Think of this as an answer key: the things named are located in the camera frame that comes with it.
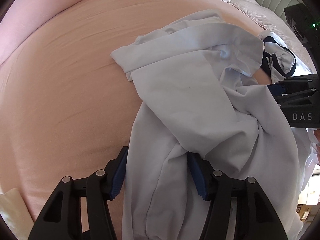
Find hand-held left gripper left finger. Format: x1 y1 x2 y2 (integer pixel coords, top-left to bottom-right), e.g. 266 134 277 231
27 146 129 240

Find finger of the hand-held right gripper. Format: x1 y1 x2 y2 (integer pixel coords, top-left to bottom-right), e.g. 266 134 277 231
267 84 319 105
271 74 319 87

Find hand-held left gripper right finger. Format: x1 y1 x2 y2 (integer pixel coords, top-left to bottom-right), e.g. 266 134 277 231
187 152 288 240

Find light grey navy-trimmed shirt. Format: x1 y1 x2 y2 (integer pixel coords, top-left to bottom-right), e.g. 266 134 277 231
110 9 314 240

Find white navy-trimmed shirt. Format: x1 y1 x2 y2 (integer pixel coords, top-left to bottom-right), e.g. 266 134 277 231
260 30 298 84

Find pink round bed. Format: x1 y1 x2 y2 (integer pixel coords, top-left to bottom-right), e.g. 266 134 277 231
0 0 275 240

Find cream folded cloth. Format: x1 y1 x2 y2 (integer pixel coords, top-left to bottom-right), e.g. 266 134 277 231
0 187 35 240

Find pink pillow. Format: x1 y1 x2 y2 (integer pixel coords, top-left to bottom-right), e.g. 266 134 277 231
0 0 97 65

